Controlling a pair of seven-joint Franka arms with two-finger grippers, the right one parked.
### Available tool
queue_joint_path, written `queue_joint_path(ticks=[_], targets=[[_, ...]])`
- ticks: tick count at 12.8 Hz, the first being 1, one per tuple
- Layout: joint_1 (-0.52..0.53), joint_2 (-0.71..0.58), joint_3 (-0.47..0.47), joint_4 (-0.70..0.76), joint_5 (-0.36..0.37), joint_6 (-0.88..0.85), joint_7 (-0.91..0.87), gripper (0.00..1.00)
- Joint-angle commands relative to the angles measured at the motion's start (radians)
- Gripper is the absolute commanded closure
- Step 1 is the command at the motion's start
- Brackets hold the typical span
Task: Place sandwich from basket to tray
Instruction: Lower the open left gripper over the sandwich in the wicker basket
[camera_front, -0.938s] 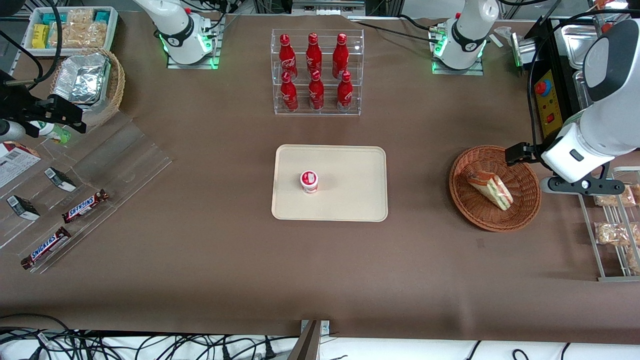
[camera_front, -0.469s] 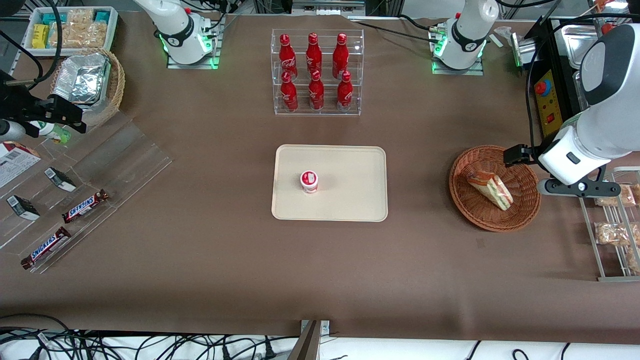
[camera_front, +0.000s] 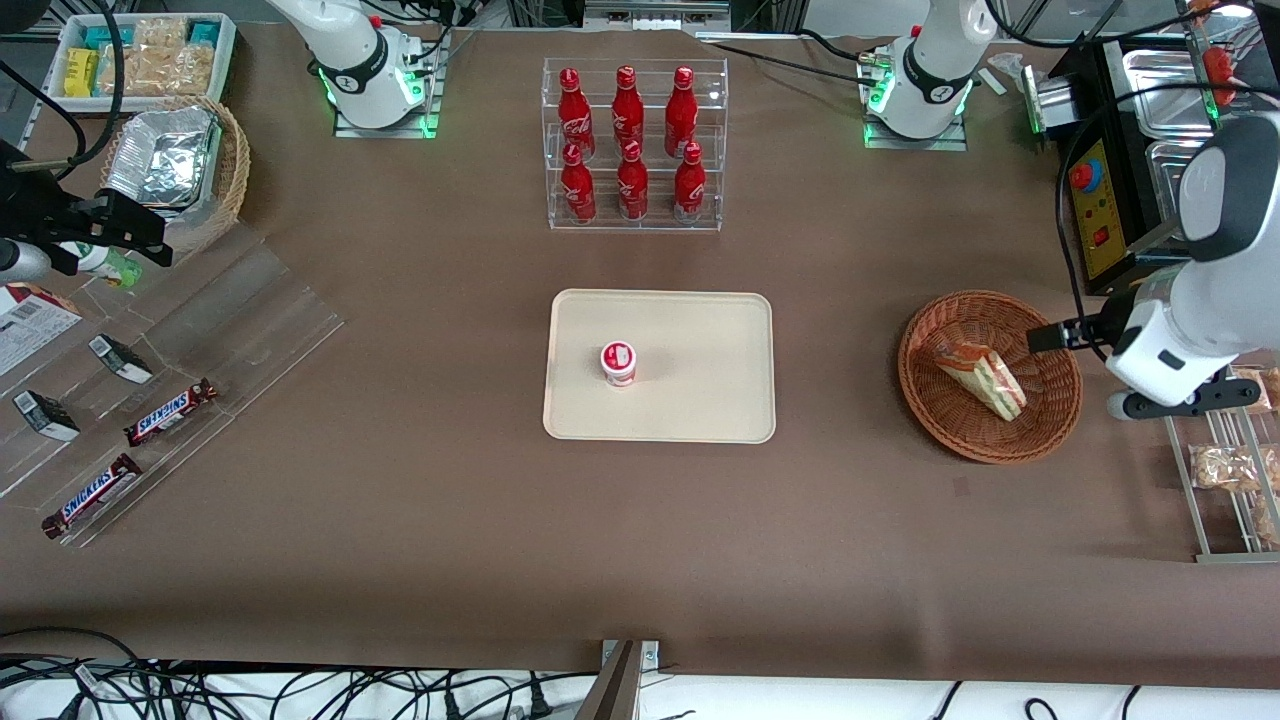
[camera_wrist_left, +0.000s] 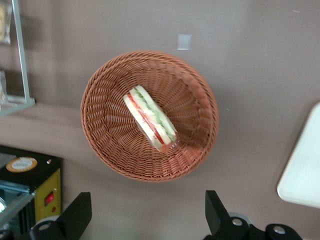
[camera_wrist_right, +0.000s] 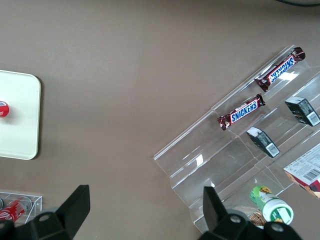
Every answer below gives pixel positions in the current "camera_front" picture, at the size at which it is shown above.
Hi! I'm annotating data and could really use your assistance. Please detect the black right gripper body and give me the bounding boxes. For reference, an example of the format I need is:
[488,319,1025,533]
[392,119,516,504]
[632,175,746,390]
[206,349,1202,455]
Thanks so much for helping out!
[0,142,101,276]

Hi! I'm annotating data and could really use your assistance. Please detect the triangle sandwich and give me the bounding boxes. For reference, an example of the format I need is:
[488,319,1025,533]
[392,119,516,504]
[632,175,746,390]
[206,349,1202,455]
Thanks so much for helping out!
[932,335,1028,422]

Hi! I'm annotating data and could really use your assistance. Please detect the tan wicker basket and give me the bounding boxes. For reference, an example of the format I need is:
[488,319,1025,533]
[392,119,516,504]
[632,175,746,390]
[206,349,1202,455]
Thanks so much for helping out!
[100,95,252,253]

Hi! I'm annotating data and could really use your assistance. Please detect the brown wicker basket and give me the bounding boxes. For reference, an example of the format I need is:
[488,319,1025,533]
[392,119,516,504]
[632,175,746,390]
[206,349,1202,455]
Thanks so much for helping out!
[898,290,1084,465]

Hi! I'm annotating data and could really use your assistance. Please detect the beige plastic tray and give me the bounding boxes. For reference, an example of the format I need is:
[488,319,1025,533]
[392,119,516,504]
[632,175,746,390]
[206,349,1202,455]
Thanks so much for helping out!
[543,289,777,444]

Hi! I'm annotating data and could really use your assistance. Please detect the green white small bottle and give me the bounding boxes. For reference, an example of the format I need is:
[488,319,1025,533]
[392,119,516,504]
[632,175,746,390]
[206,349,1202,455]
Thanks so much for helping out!
[58,241,143,290]

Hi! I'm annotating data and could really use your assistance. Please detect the stacked aluminium foil trays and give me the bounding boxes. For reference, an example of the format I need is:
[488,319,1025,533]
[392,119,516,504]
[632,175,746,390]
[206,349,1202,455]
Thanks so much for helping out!
[104,105,223,211]

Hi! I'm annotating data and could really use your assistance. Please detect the small black white box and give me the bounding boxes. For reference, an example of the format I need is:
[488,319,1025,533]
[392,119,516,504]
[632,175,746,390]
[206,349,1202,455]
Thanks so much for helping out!
[12,389,82,443]
[87,334,155,385]

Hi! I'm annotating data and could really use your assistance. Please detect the clear acrylic display stand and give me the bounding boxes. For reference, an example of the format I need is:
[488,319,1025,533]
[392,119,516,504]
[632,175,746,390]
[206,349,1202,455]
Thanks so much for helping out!
[0,222,347,550]

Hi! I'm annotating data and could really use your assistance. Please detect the white printed carton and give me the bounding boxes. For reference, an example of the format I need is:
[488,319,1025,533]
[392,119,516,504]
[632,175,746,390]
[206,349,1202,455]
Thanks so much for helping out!
[0,282,84,378]

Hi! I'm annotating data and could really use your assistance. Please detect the yellow snack pack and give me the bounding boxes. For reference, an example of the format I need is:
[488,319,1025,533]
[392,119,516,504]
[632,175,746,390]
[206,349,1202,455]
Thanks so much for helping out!
[64,47,100,99]

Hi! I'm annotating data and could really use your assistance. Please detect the clear bags of crackers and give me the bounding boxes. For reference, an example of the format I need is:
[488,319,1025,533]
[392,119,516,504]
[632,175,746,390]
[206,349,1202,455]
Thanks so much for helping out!
[98,17,217,98]

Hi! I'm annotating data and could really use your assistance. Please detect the steel pan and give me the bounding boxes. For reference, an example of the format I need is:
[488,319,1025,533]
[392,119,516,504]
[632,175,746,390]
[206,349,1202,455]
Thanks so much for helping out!
[1120,46,1221,143]
[1145,140,1216,229]

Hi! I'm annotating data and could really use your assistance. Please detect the snickers chocolate bar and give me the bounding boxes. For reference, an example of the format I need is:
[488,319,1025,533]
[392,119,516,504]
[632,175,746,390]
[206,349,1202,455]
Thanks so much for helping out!
[41,453,144,540]
[123,378,219,448]

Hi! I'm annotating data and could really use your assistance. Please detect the white plastic bin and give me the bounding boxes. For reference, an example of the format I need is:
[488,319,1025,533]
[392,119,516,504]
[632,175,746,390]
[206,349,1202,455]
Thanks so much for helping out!
[45,12,239,114]

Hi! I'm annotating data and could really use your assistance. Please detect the red cola bottle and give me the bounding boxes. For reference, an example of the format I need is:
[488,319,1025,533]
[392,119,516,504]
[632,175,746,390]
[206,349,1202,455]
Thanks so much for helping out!
[611,66,647,153]
[672,142,708,224]
[616,140,650,222]
[557,68,597,161]
[664,67,699,158]
[559,143,599,225]

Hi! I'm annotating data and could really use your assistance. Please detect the brown table cover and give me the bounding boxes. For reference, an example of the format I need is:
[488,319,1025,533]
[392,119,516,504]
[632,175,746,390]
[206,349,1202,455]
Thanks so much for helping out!
[0,22,1280,691]

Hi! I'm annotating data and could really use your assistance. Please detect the clear acrylic bottle rack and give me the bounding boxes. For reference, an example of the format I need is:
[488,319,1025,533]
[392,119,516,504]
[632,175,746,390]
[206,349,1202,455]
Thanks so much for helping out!
[542,57,729,233]

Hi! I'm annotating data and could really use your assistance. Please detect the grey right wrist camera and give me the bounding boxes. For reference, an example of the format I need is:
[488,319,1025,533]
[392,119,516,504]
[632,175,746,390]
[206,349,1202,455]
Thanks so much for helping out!
[0,238,53,284]

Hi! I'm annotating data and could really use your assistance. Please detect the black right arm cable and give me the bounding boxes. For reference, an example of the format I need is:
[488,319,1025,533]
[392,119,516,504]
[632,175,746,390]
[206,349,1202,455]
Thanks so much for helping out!
[0,0,129,187]

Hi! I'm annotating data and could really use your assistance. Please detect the grey wire rack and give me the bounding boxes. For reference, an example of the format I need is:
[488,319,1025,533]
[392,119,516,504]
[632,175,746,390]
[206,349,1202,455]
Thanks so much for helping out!
[1163,365,1280,565]

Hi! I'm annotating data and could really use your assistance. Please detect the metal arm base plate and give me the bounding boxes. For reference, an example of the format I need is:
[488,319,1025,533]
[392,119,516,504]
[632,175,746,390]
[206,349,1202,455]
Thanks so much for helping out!
[861,40,971,154]
[332,28,443,140]

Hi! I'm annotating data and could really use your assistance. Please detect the black table cable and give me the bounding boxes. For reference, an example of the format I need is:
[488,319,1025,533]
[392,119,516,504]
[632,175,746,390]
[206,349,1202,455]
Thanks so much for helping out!
[700,28,893,89]

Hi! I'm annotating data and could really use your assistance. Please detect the black cable bundle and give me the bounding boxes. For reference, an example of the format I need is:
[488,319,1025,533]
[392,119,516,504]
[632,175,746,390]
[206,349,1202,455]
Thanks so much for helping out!
[0,627,561,720]

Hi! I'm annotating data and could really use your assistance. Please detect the metal bracket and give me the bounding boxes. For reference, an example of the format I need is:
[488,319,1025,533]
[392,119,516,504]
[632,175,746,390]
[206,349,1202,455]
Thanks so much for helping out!
[574,639,662,720]

